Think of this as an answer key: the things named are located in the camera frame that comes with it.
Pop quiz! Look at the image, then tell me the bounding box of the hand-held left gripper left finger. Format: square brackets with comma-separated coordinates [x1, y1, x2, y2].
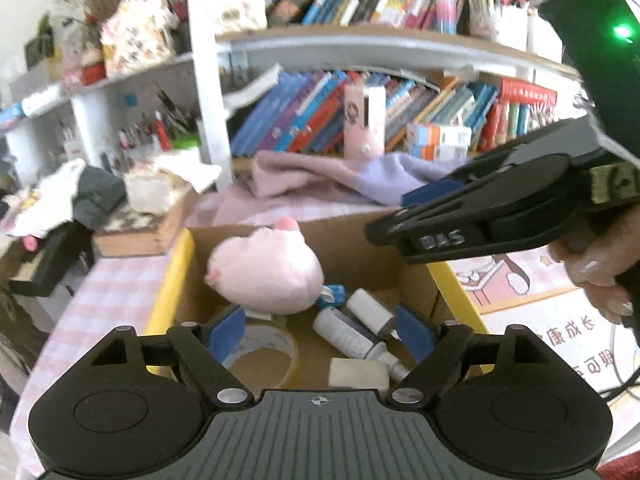
[87, 305, 253, 407]

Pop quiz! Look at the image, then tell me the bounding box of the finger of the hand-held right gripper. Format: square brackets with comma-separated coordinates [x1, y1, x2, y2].
[400, 119, 601, 209]
[365, 187, 506, 247]

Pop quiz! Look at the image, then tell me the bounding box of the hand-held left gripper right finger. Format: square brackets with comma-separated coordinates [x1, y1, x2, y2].
[389, 305, 553, 407]

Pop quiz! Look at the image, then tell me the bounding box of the yellow cardboard box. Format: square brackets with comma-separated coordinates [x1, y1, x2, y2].
[141, 212, 493, 396]

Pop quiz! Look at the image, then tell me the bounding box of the gold tape roll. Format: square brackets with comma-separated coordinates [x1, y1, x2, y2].
[220, 317, 301, 391]

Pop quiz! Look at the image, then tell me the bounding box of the white cylinder grey cap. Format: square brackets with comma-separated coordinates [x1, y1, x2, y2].
[346, 288, 397, 338]

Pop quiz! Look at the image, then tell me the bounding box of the white nozzle tube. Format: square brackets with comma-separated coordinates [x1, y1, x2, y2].
[312, 306, 412, 383]

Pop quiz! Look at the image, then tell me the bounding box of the cream eraser block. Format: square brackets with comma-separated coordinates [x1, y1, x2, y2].
[327, 357, 390, 392]

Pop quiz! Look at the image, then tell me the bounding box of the pink pig plush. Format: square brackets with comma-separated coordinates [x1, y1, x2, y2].
[206, 217, 325, 316]

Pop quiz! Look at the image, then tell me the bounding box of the blue packet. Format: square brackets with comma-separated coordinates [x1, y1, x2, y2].
[315, 284, 348, 308]

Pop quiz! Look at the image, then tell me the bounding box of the person's right hand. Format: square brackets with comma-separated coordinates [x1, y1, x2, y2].
[547, 205, 640, 333]

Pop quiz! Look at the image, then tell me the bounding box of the blue orange white carton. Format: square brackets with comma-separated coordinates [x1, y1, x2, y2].
[406, 122, 473, 146]
[404, 142, 471, 161]

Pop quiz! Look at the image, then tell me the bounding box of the purple pink cloth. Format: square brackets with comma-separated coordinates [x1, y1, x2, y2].
[250, 151, 466, 206]

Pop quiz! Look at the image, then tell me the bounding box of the pink cylindrical case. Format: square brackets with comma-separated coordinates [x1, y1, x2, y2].
[342, 82, 387, 158]

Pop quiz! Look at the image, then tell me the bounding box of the red box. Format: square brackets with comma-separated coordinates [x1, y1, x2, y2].
[480, 77, 558, 151]

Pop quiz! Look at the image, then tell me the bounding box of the brown wooden box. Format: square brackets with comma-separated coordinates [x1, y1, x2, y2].
[92, 187, 201, 258]

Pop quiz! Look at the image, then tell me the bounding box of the row of shelf books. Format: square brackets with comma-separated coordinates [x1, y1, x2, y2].
[232, 70, 501, 158]

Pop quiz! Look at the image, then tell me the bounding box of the white plastic bag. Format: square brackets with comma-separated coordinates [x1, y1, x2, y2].
[122, 150, 223, 211]

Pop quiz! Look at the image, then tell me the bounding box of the white pen cup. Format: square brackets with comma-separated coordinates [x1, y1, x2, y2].
[492, 2, 531, 51]

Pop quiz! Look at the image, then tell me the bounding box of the black bag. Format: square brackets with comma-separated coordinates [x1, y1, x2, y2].
[7, 220, 96, 298]

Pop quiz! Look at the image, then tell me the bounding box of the pile of clothes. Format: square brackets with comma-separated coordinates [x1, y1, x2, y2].
[0, 157, 126, 238]

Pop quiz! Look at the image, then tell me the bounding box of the pen holder with pens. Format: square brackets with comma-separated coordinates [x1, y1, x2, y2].
[100, 90, 198, 171]

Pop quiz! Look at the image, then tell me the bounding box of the white bookshelf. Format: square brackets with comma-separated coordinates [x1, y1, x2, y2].
[0, 0, 591, 191]

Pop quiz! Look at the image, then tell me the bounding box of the white woven basket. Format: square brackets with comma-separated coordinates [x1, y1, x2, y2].
[210, 0, 268, 33]

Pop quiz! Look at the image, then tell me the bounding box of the pink floral basket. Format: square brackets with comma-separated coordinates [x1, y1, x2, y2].
[100, 0, 178, 78]

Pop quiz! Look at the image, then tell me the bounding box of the black cable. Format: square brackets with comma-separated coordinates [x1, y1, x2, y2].
[597, 320, 640, 401]

